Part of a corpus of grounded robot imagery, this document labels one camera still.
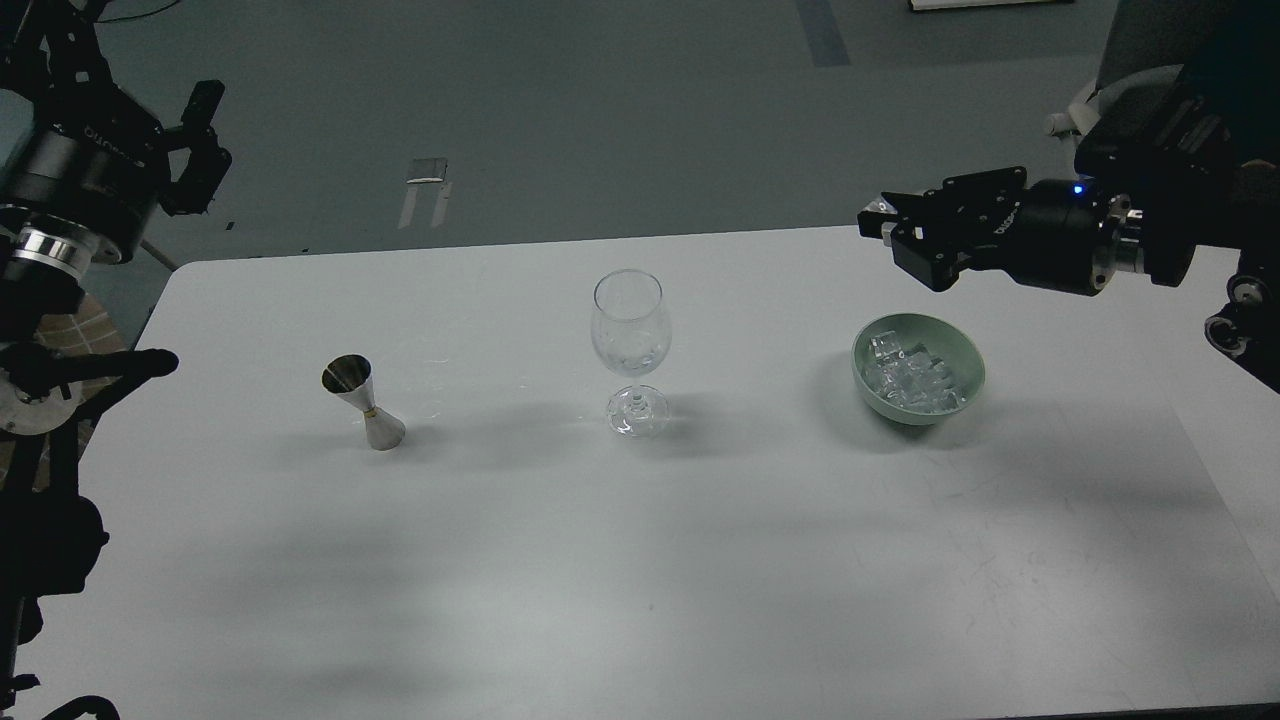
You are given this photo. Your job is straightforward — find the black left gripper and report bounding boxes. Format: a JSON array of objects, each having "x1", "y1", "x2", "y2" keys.
[{"x1": 1, "y1": 1, "x2": 232, "y2": 264}]

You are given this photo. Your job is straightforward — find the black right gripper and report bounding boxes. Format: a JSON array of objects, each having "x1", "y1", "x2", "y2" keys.
[{"x1": 858, "y1": 167, "x2": 1146, "y2": 297}]

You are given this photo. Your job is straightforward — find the clear ice cube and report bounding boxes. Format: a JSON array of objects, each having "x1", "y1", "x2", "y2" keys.
[{"x1": 861, "y1": 331, "x2": 969, "y2": 415}]

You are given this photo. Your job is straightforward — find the steel double jigger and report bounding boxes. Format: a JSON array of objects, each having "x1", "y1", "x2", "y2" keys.
[{"x1": 321, "y1": 354, "x2": 406, "y2": 451}]

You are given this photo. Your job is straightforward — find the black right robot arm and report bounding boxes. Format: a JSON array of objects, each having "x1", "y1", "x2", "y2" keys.
[{"x1": 858, "y1": 1, "x2": 1277, "y2": 389}]

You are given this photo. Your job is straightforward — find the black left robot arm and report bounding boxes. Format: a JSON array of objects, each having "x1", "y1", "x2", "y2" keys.
[{"x1": 1, "y1": 1, "x2": 232, "y2": 717}]

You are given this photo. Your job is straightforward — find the clear wine glass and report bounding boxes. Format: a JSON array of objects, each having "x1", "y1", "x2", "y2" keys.
[{"x1": 591, "y1": 268, "x2": 673, "y2": 438}]

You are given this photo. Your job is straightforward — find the green bowl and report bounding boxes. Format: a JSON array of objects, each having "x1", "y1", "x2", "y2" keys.
[{"x1": 850, "y1": 313, "x2": 987, "y2": 427}]

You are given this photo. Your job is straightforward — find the grey white chair right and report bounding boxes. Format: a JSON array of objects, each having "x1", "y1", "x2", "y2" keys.
[{"x1": 1042, "y1": 79, "x2": 1101, "y2": 140}]

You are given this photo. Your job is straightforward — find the brown checked cushion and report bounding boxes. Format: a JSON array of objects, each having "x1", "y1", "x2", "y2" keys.
[{"x1": 35, "y1": 293, "x2": 127, "y2": 357}]

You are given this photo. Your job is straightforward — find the metal floor plate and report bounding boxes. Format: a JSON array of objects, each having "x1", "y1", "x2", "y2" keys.
[{"x1": 404, "y1": 158, "x2": 449, "y2": 184}]

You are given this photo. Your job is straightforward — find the black floor cables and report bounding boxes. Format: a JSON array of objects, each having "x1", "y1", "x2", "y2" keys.
[{"x1": 95, "y1": 0, "x2": 186, "y2": 26}]

